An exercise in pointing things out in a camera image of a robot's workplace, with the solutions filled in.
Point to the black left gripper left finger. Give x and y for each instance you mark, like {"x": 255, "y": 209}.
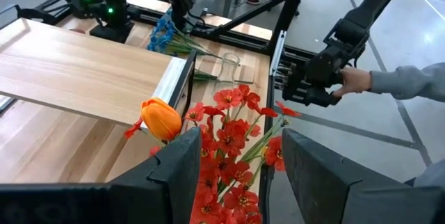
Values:
{"x": 156, "y": 189}

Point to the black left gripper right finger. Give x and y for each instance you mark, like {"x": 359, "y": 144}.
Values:
{"x": 330, "y": 189}

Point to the blue flower bunch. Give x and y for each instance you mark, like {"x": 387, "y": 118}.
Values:
{"x": 163, "y": 34}

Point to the orange tulip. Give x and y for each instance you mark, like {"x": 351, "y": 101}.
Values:
{"x": 161, "y": 119}

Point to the large red flower bunch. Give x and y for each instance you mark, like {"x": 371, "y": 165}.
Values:
{"x": 229, "y": 140}

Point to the person's forearm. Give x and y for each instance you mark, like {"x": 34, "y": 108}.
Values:
{"x": 406, "y": 81}

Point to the wooden shelf with black legs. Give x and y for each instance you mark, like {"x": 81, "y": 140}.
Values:
{"x": 80, "y": 67}

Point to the black table clamp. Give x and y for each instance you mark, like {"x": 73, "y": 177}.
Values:
{"x": 36, "y": 14}

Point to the person's hand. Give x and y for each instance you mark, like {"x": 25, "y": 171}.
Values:
{"x": 353, "y": 81}

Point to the clear glass vase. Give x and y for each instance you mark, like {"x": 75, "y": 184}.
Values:
{"x": 229, "y": 65}

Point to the silver metal bracket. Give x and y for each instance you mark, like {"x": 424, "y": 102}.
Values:
{"x": 278, "y": 53}

